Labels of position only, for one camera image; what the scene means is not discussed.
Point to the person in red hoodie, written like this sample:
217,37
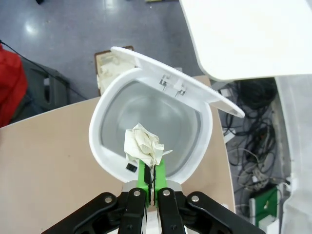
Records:
12,80

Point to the white plastic sheet drape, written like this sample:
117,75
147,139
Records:
299,146

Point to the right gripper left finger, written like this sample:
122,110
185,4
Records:
135,207

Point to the white lidded trash can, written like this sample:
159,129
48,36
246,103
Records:
107,126

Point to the brown cardboard box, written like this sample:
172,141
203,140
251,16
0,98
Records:
109,65

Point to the grey plastic stool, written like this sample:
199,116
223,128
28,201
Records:
46,85

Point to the white desk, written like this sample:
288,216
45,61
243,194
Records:
243,36

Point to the white paper ball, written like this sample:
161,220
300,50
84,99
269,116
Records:
143,143

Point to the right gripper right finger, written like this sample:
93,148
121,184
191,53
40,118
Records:
168,209

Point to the green and white box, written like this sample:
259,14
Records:
265,207

